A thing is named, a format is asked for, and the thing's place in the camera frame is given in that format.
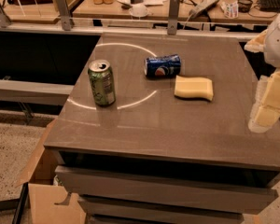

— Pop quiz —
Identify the metal bracket right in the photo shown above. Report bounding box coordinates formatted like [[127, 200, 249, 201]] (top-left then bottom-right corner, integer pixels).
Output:
[[167, 0, 180, 35]]

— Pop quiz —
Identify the cardboard box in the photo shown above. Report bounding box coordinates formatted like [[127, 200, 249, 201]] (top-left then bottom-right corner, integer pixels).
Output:
[[16, 119, 86, 224]]

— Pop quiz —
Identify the blue pepsi can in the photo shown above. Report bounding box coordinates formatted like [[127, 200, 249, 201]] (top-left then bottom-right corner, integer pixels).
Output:
[[144, 54, 181, 77]]

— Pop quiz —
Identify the small printed box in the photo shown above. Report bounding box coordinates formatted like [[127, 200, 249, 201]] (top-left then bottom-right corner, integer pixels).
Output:
[[223, 2, 238, 19]]

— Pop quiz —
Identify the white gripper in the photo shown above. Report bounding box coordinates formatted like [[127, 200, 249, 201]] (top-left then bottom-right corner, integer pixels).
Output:
[[244, 13, 280, 133]]

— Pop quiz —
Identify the green soda can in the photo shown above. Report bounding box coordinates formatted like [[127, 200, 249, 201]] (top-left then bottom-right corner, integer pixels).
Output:
[[88, 60, 116, 106]]

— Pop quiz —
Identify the yellow sponge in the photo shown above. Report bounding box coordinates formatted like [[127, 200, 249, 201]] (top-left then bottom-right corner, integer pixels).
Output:
[[175, 76, 214, 101]]

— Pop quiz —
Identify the grey power strip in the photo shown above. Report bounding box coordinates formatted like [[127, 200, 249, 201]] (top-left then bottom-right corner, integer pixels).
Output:
[[189, 0, 219, 19]]

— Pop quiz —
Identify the black mesh cup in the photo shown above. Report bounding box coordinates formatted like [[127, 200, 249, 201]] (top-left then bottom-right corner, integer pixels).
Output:
[[238, 0, 253, 13]]

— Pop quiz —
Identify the grey drawer cabinet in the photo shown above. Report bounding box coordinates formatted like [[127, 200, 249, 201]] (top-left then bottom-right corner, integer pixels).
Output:
[[45, 34, 280, 224]]

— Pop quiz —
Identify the metal bracket middle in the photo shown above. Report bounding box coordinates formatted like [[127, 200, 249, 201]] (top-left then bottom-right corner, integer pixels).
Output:
[[55, 0, 74, 31]]

